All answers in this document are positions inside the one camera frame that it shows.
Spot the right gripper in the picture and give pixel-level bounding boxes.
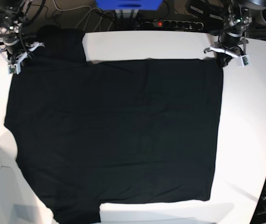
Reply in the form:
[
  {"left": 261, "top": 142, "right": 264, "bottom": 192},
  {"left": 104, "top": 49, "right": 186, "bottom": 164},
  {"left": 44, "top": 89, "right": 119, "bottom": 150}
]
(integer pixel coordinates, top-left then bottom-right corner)
[{"left": 0, "top": 42, "right": 44, "bottom": 68}]

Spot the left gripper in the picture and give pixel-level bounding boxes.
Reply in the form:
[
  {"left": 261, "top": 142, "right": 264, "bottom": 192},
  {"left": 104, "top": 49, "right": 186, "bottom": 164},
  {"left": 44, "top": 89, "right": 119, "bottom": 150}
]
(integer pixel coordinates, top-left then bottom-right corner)
[{"left": 203, "top": 41, "right": 246, "bottom": 68}]

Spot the black T-shirt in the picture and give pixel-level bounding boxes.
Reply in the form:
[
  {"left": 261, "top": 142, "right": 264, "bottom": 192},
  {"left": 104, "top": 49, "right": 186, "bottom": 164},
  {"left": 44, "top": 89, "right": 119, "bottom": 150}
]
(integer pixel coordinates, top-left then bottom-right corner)
[{"left": 4, "top": 26, "right": 223, "bottom": 224}]

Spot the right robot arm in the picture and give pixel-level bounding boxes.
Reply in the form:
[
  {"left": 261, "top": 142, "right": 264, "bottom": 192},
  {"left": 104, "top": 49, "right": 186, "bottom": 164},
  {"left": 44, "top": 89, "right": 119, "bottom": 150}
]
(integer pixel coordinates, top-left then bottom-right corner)
[{"left": 0, "top": 0, "right": 46, "bottom": 74}]

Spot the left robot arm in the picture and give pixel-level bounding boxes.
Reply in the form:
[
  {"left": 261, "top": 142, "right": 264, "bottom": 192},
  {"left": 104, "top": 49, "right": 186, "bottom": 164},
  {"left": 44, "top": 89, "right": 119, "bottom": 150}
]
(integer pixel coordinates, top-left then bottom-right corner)
[{"left": 204, "top": 0, "right": 266, "bottom": 68}]

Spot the black power strip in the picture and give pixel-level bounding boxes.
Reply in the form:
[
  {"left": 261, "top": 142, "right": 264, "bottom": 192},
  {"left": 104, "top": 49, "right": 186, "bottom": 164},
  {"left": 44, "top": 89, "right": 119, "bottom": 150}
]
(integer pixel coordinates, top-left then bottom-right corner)
[{"left": 136, "top": 20, "right": 205, "bottom": 31}]

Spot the blue plastic box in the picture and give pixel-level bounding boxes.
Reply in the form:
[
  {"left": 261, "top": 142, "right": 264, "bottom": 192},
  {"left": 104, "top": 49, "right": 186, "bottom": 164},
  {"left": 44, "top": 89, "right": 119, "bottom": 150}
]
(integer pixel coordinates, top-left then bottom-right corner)
[{"left": 95, "top": 0, "right": 163, "bottom": 10}]

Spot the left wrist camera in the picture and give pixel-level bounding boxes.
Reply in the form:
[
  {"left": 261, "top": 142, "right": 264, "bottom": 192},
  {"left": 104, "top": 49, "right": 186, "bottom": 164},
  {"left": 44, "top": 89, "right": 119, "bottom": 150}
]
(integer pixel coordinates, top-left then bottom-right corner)
[{"left": 237, "top": 55, "right": 251, "bottom": 67}]

